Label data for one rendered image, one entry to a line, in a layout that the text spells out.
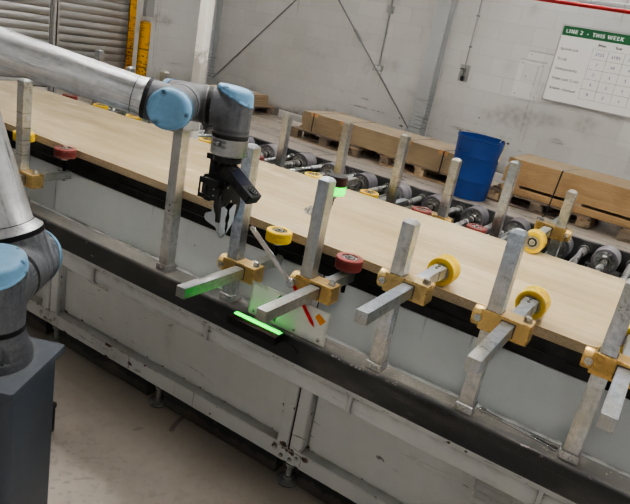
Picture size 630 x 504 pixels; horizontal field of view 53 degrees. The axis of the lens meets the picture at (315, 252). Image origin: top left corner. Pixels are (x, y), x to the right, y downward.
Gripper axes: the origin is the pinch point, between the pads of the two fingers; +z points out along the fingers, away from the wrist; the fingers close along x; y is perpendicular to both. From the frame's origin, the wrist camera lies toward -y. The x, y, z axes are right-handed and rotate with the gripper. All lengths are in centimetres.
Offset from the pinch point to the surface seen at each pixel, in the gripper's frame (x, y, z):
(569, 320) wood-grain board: -46, -82, 6
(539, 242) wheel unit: -99, -61, 2
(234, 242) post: -15.2, 6.9, 7.8
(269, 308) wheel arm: 7.9, -22.1, 10.2
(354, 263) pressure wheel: -28.4, -25.2, 5.9
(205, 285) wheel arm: 2.0, 2.0, 14.8
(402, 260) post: -14.1, -43.7, -4.8
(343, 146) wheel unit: -125, 34, -7
